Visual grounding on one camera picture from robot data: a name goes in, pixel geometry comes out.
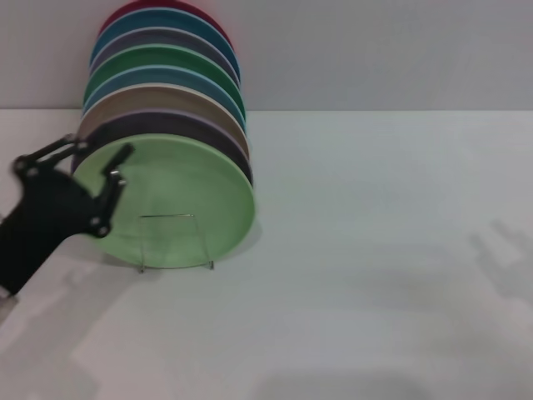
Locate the grey purple plate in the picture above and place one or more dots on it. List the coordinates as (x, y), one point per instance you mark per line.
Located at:
(162, 36)

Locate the dark green plate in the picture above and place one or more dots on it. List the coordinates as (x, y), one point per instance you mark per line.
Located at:
(162, 54)

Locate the clear acrylic plate rack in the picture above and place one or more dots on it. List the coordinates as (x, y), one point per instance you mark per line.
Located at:
(207, 250)

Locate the beige plate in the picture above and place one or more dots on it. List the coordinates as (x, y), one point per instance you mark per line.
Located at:
(137, 98)

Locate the light blue plate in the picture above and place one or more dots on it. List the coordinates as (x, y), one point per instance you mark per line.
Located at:
(162, 74)

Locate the light green plate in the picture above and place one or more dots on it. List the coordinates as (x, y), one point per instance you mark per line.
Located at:
(179, 200)

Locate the teal blue plate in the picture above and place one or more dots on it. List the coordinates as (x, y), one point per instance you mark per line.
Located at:
(162, 18)

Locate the crimson plate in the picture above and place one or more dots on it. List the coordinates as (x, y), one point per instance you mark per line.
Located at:
(166, 3)

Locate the lilac plate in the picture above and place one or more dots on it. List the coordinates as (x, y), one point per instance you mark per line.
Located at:
(187, 125)

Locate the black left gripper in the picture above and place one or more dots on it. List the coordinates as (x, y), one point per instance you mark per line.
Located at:
(46, 212)

